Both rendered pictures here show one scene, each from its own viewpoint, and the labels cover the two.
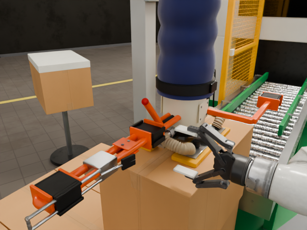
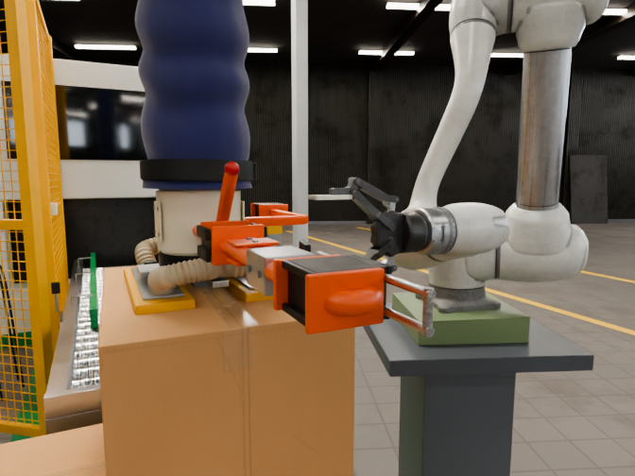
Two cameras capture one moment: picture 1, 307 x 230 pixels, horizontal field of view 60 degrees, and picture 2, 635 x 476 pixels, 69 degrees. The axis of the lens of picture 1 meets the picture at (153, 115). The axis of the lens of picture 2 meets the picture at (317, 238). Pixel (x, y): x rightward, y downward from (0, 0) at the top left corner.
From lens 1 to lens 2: 0.73 m
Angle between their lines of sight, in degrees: 60
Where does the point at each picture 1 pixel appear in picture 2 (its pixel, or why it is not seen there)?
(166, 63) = (194, 122)
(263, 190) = (452, 235)
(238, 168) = (417, 222)
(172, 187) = not seen: hidden behind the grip
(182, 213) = (344, 354)
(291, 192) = (476, 221)
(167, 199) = (315, 344)
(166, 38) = (194, 74)
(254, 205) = not seen: hidden behind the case
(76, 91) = not seen: outside the picture
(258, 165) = (432, 211)
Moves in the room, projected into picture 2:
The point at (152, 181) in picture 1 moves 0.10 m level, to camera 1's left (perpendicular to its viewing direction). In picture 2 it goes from (280, 325) to (240, 345)
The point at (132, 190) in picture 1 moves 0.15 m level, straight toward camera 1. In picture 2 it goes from (228, 382) to (317, 400)
